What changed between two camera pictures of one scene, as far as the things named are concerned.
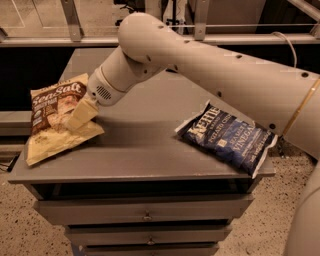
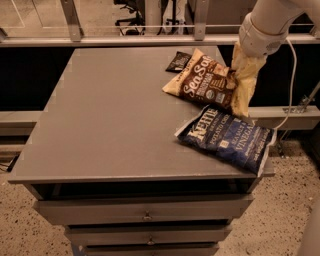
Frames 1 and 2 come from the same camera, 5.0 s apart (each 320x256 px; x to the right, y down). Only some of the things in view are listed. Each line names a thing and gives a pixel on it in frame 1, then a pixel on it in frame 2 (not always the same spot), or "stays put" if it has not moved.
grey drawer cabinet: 141,187 stays put
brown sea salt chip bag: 50,108 to 204,82
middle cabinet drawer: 146,233 stays put
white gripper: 99,87 to 259,40
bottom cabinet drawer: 153,249 stays put
